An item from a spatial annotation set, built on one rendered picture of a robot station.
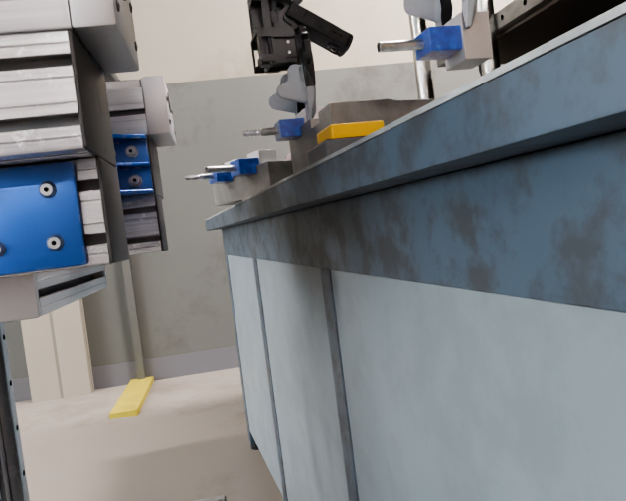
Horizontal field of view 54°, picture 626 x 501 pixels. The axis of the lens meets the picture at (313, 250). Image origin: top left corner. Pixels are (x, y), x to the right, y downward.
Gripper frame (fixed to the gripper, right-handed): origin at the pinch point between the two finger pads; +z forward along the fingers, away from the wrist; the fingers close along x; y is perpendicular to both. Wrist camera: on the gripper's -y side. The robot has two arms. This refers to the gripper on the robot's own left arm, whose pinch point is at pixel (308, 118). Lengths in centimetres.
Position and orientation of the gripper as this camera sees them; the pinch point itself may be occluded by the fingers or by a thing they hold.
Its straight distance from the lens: 101.8
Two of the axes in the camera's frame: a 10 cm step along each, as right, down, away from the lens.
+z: 1.2, 9.9, 0.4
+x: 2.5, 0.1, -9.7
